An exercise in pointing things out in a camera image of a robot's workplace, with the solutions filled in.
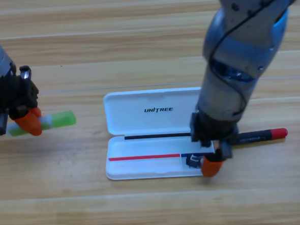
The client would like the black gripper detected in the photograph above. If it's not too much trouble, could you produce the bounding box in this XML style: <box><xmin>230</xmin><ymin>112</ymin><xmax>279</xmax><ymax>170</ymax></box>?
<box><xmin>189</xmin><ymin>108</ymin><xmax>243</xmax><ymax>179</ymax></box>
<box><xmin>0</xmin><ymin>62</ymin><xmax>44</xmax><ymax>139</ymax></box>

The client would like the white Unitree pencil case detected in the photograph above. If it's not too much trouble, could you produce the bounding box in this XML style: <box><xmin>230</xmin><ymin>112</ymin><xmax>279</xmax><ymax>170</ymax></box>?
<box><xmin>100</xmin><ymin>85</ymin><xmax>219</xmax><ymax>182</ymax></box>

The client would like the black marker with red cap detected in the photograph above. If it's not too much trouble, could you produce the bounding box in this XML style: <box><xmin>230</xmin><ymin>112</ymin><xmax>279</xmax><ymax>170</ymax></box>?
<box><xmin>232</xmin><ymin>127</ymin><xmax>289</xmax><ymax>145</ymax></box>

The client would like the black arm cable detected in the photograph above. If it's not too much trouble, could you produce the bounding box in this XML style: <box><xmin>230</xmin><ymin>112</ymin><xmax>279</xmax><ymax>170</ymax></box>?
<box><xmin>204</xmin><ymin>0</ymin><xmax>300</xmax><ymax>119</ymax></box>

